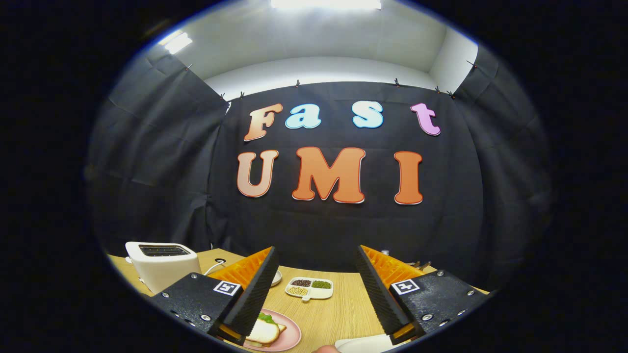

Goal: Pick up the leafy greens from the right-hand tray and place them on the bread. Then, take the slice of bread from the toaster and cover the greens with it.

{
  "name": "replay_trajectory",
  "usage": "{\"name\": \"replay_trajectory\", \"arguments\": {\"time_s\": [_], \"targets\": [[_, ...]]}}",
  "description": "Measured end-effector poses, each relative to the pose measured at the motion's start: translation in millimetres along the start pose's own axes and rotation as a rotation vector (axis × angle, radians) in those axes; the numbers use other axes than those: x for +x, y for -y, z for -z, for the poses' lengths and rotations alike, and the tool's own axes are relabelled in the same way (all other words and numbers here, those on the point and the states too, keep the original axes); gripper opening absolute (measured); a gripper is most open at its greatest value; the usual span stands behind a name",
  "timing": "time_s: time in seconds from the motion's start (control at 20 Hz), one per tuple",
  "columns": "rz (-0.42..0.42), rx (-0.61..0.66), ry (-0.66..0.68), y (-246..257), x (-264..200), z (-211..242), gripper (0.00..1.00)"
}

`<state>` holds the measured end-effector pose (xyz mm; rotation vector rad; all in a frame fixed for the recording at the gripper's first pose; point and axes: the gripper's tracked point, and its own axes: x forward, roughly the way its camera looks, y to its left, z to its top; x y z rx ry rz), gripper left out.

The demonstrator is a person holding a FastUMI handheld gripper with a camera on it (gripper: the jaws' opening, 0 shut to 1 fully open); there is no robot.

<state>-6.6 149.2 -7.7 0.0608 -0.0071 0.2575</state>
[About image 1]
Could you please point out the pink plate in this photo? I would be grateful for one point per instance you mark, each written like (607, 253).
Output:
(292, 336)

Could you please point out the toasted bread slice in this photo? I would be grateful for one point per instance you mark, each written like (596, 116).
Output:
(262, 332)

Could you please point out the green lettuce leaf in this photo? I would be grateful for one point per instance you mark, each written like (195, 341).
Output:
(266, 318)

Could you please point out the round white meat plate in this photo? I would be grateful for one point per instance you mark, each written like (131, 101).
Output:
(277, 278)

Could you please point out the pile of dark beans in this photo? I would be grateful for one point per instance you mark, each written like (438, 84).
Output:
(301, 283)

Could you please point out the large ceiling light panel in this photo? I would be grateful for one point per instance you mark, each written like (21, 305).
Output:
(326, 4)

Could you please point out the pile of green beans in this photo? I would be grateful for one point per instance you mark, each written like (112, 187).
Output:
(321, 284)

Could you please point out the white divided dish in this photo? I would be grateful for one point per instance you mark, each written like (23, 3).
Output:
(321, 293)

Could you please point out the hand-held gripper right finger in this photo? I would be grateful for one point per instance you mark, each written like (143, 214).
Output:
(378, 291)

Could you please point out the square white plate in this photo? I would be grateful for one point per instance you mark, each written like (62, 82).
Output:
(365, 344)

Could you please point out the pile of yellow soybeans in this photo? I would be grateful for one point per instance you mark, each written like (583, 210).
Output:
(297, 291)

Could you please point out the black backdrop cloth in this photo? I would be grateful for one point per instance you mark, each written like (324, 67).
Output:
(319, 230)

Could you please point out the white toaster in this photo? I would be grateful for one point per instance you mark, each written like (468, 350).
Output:
(162, 272)

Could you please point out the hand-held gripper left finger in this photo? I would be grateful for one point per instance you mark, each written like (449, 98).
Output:
(257, 289)

